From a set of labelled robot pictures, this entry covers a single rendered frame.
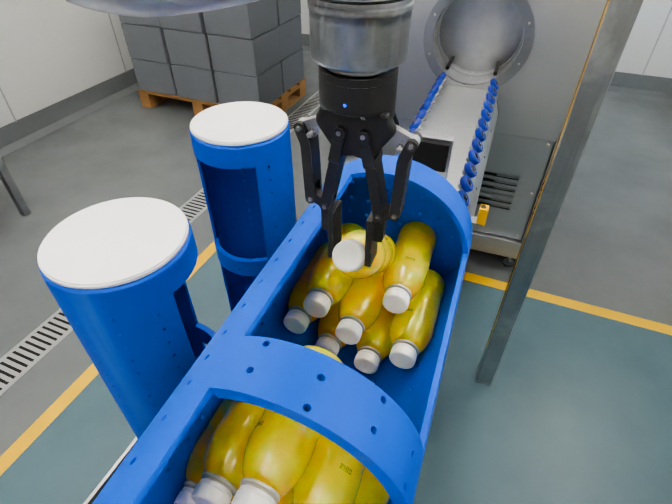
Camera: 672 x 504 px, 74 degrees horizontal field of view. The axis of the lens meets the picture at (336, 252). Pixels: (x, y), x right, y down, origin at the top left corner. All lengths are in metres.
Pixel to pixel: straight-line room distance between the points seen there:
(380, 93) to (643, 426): 1.87
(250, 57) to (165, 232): 2.73
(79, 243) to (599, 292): 2.25
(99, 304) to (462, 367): 1.48
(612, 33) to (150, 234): 1.05
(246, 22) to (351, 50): 3.11
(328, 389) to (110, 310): 0.57
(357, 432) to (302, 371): 0.07
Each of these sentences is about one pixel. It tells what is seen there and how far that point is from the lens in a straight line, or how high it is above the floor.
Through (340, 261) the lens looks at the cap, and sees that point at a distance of 0.55.
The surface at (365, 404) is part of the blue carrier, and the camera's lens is 0.44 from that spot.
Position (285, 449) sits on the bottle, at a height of 1.16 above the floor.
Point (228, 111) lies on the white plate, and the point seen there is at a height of 1.04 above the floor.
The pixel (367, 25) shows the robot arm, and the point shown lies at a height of 1.49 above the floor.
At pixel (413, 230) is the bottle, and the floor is 1.12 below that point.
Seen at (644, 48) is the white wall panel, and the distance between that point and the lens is 5.14.
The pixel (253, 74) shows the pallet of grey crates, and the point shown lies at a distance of 3.61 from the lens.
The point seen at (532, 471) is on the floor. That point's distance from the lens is 1.86.
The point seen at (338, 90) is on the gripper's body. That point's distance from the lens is 0.43.
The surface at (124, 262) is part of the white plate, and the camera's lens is 0.91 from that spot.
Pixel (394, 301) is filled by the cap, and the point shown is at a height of 1.10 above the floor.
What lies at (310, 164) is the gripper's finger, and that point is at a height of 1.34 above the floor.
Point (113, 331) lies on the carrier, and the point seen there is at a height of 0.92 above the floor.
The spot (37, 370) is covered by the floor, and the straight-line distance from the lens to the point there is 2.29.
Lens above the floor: 1.59
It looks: 41 degrees down
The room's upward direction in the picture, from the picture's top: straight up
